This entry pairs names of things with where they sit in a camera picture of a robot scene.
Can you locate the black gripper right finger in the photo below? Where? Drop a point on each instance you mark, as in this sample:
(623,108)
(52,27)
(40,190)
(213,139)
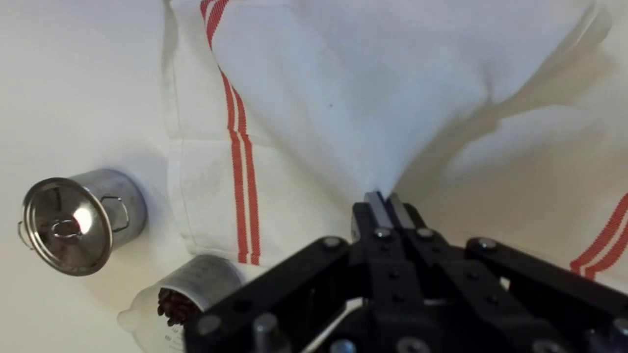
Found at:
(413,225)

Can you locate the clear cup with coffee beans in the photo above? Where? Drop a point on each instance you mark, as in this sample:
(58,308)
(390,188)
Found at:
(197,290)

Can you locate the stainless steel pot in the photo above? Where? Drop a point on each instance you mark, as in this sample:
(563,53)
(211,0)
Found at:
(82,221)

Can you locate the white towel with red stripes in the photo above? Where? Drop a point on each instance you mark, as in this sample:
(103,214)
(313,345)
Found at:
(406,98)

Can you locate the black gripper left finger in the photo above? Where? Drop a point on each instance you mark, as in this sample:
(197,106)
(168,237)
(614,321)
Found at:
(378,225)

